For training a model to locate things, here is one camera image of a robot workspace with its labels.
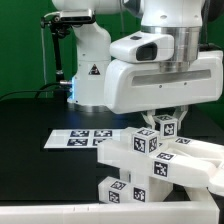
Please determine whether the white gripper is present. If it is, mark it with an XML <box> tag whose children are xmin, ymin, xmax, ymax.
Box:
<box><xmin>104</xmin><ymin>51</ymin><xmax>223</xmax><ymax>129</ymax></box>

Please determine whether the white chair nut cube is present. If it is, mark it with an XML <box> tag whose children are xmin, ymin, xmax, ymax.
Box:
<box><xmin>131</xmin><ymin>127</ymin><xmax>159</xmax><ymax>155</ymax></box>
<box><xmin>154</xmin><ymin>114</ymin><xmax>177</xmax><ymax>139</ymax></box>

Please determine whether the white chair back frame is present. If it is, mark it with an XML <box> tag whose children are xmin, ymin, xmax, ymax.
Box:
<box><xmin>97</xmin><ymin>130</ymin><xmax>224</xmax><ymax>197</ymax></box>

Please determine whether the white chair seat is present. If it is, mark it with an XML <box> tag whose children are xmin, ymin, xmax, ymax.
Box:
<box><xmin>118</xmin><ymin>126</ymin><xmax>174</xmax><ymax>203</ymax></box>

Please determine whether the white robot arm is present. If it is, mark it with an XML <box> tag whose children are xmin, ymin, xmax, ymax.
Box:
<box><xmin>52</xmin><ymin>0</ymin><xmax>223</xmax><ymax>126</ymax></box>

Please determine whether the white corner fence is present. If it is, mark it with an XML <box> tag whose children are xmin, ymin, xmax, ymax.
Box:
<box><xmin>0</xmin><ymin>188</ymin><xmax>220</xmax><ymax>224</ymax></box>

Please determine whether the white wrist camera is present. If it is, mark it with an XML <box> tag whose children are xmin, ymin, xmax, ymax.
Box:
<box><xmin>110</xmin><ymin>31</ymin><xmax>174</xmax><ymax>63</ymax></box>

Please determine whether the black cable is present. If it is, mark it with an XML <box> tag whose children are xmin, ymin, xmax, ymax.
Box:
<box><xmin>0</xmin><ymin>82</ymin><xmax>63</xmax><ymax>102</ymax></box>

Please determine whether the grey camera on stand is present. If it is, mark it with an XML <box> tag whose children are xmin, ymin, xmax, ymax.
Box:
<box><xmin>59</xmin><ymin>9</ymin><xmax>93</xmax><ymax>23</ymax></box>

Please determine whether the black camera stand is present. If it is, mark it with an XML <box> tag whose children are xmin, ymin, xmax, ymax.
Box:
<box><xmin>40</xmin><ymin>15</ymin><xmax>71</xmax><ymax>100</ymax></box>

